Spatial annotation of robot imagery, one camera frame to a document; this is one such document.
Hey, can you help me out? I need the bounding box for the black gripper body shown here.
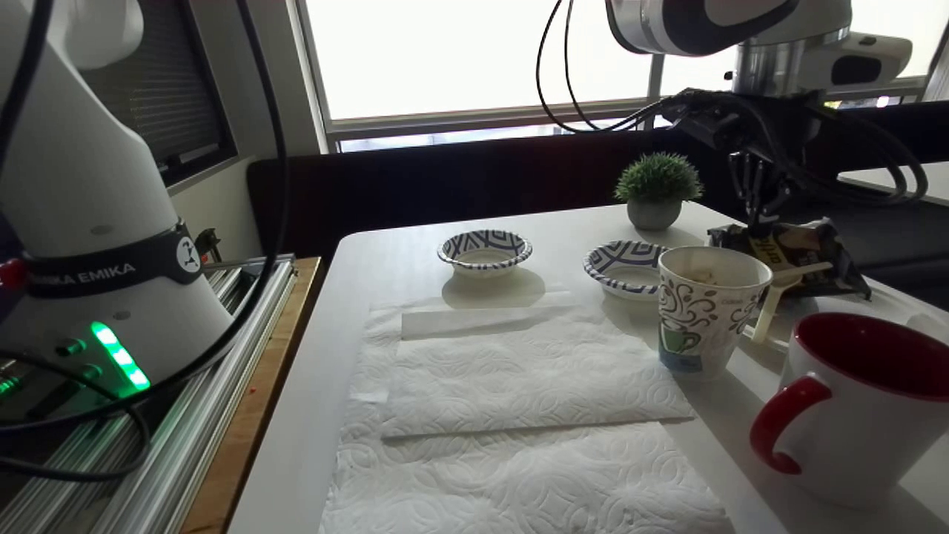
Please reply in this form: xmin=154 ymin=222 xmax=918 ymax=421
xmin=688 ymin=86 xmax=824 ymax=168

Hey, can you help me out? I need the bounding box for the small green potted plant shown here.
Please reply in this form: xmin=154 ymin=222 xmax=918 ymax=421
xmin=614 ymin=148 xmax=707 ymax=237

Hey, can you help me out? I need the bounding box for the white side table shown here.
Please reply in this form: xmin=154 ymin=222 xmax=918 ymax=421
xmin=833 ymin=159 xmax=949 ymax=211

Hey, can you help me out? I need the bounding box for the pale wooden rack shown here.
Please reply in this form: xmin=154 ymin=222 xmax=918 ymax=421
xmin=740 ymin=258 xmax=840 ymax=350

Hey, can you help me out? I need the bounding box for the paper cup with doodle print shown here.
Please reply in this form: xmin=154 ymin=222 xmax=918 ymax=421
xmin=655 ymin=243 xmax=777 ymax=380

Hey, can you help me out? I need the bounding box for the black white patterned bowl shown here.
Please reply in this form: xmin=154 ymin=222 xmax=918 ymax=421
xmin=581 ymin=237 xmax=670 ymax=304
xmin=437 ymin=225 xmax=537 ymax=277

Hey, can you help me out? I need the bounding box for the white mug red inside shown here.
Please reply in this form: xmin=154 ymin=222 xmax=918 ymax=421
xmin=747 ymin=310 xmax=949 ymax=510

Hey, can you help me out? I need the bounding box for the folded white paper towel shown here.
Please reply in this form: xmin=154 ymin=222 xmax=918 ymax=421
xmin=381 ymin=301 xmax=697 ymax=446

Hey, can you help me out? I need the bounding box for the dark sofa bench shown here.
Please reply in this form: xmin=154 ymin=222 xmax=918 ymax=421
xmin=247 ymin=99 xmax=949 ymax=311

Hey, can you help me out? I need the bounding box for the large white paper towel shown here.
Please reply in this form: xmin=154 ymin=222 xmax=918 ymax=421
xmin=317 ymin=307 xmax=737 ymax=534

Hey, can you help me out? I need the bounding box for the red black clamp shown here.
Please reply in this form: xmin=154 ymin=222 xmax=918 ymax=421
xmin=194 ymin=225 xmax=228 ymax=279

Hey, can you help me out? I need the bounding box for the wooden base board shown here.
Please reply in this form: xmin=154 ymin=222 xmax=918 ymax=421
xmin=182 ymin=255 xmax=330 ymax=534

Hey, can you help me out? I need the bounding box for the dark louvered window panel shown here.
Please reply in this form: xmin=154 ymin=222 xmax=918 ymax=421
xmin=81 ymin=0 xmax=241 ymax=194

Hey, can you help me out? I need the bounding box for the black gripper cable bundle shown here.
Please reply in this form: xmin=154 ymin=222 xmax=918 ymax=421
xmin=534 ymin=0 xmax=932 ymax=203

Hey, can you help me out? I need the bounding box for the grey window frame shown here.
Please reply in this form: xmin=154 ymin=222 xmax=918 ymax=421
xmin=286 ymin=0 xmax=949 ymax=159

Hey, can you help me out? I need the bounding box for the long black hanging cable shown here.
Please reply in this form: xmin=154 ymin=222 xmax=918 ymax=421
xmin=0 ymin=0 xmax=290 ymax=433

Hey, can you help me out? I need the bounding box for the aluminium extrusion mounting frame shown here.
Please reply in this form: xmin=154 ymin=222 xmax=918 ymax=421
xmin=0 ymin=249 xmax=299 ymax=534

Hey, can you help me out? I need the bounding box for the black base cable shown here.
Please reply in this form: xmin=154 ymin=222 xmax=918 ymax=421
xmin=0 ymin=353 xmax=158 ymax=484

